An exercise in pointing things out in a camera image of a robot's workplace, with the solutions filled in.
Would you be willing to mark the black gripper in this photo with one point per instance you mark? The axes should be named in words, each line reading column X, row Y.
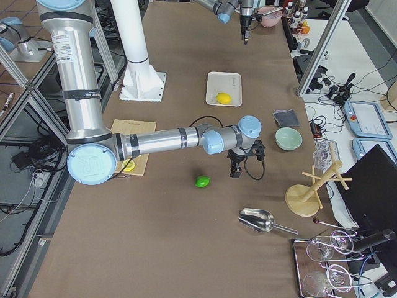
column 245, row 18
column 234, row 158

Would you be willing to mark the yellow lemon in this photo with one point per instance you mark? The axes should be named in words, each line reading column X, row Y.
column 223, row 98

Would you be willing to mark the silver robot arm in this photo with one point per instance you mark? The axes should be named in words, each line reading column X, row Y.
column 225, row 9
column 94, row 150

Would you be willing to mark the white rabbit tray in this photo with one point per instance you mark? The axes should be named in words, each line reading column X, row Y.
column 224, row 82

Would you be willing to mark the black glass rack tray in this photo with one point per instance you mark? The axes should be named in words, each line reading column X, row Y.
column 305, row 265

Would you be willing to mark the pink bowl of ice cubes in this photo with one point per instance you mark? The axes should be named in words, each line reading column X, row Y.
column 270, row 20

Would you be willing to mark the mint green bowl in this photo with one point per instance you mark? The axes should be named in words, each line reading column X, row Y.
column 288, row 138

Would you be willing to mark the grey folded cloth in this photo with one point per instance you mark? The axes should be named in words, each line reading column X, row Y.
column 286, row 118

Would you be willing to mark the green lime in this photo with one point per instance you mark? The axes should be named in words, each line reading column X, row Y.
column 202, row 181

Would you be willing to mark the wooden mug tree stand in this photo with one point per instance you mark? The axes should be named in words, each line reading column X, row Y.
column 304, row 200

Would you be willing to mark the metal scoop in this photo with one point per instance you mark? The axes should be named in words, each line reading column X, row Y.
column 261, row 221

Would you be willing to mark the lower blue teach pendant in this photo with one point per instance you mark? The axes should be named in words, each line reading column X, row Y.
column 361, row 146

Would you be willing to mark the blue teach pendant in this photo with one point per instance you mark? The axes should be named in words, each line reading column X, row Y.
column 361, row 146
column 366, row 120

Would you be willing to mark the upper blue teach pendant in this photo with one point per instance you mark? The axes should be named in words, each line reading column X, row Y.
column 366, row 120

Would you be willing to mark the upper wine glass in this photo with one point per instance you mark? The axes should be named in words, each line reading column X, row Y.
column 323, row 248

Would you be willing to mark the wine glass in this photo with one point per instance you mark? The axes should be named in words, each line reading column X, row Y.
column 335, row 279
column 323, row 248

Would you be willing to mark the black monitor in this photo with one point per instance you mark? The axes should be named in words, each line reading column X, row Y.
column 371, row 197

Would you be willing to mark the lower lemon slice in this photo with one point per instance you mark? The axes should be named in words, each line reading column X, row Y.
column 128, row 165

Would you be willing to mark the bamboo cutting board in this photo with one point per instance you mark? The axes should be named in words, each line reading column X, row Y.
column 127, row 127

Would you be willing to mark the lower wine glass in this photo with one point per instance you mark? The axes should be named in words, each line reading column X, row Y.
column 335, row 279

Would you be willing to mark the aluminium frame post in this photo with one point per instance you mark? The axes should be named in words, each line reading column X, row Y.
column 330, row 28

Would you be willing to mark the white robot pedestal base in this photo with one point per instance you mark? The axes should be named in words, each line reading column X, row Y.
column 141, row 81

